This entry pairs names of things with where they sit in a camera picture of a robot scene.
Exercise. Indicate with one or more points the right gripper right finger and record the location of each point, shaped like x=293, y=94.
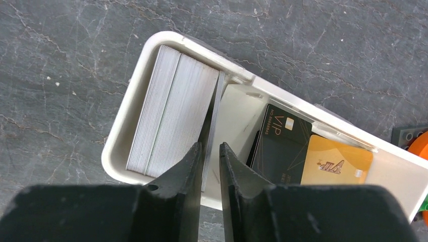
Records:
x=256, y=210

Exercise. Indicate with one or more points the silver cards in tray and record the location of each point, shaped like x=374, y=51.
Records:
x=174, y=110

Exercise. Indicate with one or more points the white rectangular tray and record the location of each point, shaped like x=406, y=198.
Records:
x=403, y=174

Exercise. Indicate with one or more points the black card in tray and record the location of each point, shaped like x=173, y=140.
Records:
x=281, y=146

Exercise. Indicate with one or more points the gold cards in tray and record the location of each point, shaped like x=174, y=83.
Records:
x=330, y=162

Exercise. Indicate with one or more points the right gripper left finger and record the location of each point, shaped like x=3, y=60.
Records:
x=166, y=209

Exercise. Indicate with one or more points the orange curved track piece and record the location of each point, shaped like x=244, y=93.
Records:
x=419, y=148

